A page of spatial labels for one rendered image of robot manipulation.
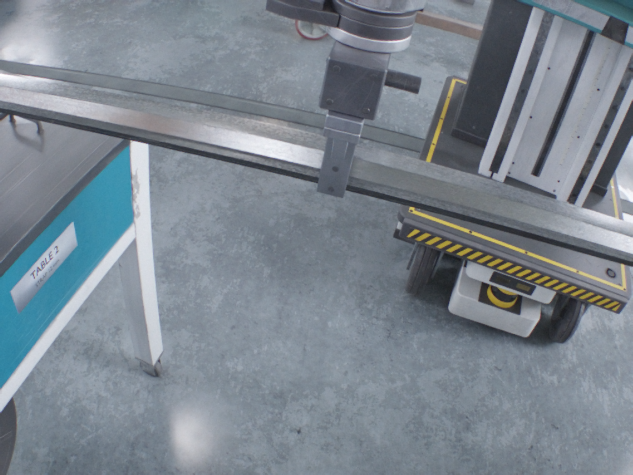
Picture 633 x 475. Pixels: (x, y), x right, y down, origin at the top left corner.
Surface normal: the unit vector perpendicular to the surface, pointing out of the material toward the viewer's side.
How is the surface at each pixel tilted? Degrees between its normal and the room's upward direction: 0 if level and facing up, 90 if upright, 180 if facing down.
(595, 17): 90
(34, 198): 0
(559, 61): 90
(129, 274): 90
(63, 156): 0
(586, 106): 90
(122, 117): 75
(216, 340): 0
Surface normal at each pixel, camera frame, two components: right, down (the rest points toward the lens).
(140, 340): -0.32, 0.60
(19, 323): 0.93, 0.34
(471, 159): 0.17, -0.73
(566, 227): -0.12, 0.44
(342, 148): -0.23, 0.92
